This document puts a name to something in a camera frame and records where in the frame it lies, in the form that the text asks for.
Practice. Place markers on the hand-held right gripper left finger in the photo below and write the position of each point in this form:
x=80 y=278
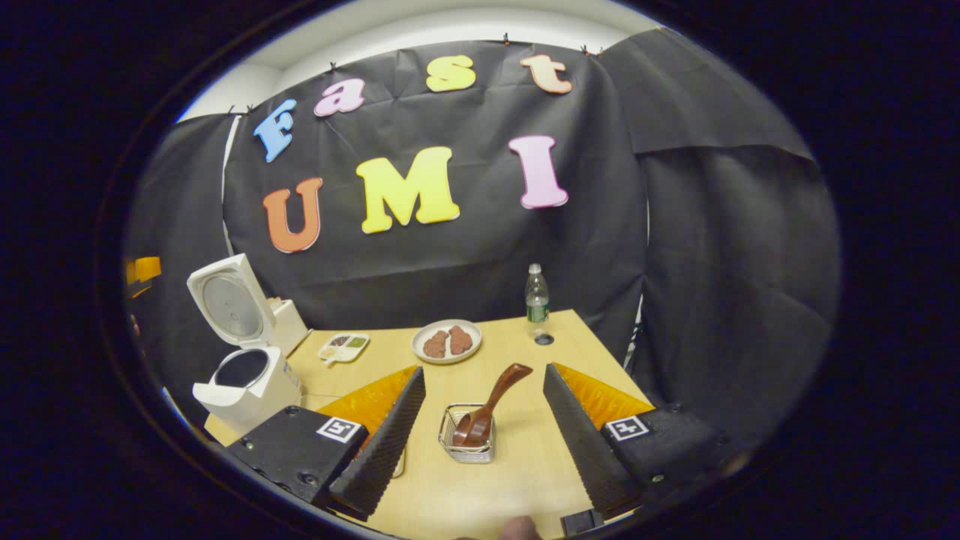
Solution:
x=386 y=450

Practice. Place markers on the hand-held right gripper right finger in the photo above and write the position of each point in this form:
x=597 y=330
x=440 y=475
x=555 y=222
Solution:
x=589 y=450

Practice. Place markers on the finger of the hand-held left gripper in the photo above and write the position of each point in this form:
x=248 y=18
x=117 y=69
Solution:
x=144 y=271

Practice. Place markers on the clear container of rice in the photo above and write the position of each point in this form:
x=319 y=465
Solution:
x=397 y=465

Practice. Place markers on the brown wooden spoon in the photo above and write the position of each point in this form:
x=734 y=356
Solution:
x=491 y=401

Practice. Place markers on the white rice cooker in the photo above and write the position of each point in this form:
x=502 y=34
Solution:
x=247 y=390

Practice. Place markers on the white round plate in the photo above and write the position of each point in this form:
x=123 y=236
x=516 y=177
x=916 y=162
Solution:
x=446 y=360

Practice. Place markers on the white divided condiment dish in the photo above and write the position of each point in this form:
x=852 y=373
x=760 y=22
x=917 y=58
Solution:
x=343 y=349

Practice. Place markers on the brown meat piece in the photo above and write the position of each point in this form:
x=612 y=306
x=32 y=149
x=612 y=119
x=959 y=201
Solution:
x=460 y=340
x=435 y=345

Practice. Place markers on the green plastic bottle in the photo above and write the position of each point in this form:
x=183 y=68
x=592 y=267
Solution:
x=537 y=300

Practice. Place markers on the black backdrop cloth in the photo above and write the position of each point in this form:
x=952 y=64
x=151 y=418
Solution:
x=465 y=247

